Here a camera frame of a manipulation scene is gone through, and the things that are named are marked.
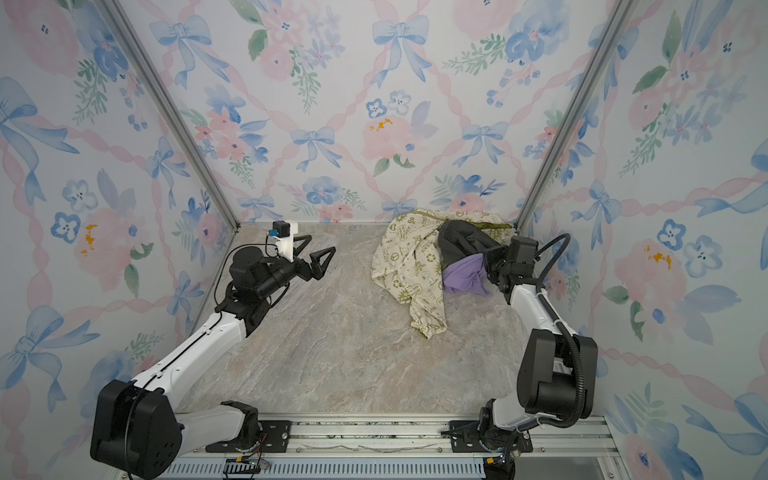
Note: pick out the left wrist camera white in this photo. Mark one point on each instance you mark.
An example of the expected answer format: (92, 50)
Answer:
(283, 233)

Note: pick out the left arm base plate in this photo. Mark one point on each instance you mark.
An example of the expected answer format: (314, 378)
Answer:
(263, 436)

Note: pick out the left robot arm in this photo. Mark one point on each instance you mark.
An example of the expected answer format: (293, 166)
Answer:
(137, 427)

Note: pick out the dark grey cloth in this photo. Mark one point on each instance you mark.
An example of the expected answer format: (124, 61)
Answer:
(462, 244)

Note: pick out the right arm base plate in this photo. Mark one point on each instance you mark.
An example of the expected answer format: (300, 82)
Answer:
(466, 437)

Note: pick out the right corner aluminium post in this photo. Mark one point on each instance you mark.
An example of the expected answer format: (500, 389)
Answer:
(610, 36)

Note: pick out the purple cloth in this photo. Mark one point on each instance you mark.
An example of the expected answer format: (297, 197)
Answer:
(466, 275)

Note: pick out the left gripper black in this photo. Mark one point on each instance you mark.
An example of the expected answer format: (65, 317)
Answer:
(315, 271)

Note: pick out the corner aluminium post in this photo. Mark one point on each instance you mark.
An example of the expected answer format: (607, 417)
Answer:
(117, 19)
(610, 36)

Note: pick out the cream green printed cloth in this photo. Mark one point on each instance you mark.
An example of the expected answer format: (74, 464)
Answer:
(408, 264)

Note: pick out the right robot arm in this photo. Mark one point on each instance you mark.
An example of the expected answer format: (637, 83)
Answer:
(555, 385)

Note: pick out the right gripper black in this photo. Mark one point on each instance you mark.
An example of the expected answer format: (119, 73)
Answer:
(491, 255)

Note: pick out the left corner aluminium post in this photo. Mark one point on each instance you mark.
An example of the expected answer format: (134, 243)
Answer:
(117, 19)

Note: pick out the aluminium rail frame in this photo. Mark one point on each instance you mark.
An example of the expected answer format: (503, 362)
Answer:
(347, 446)

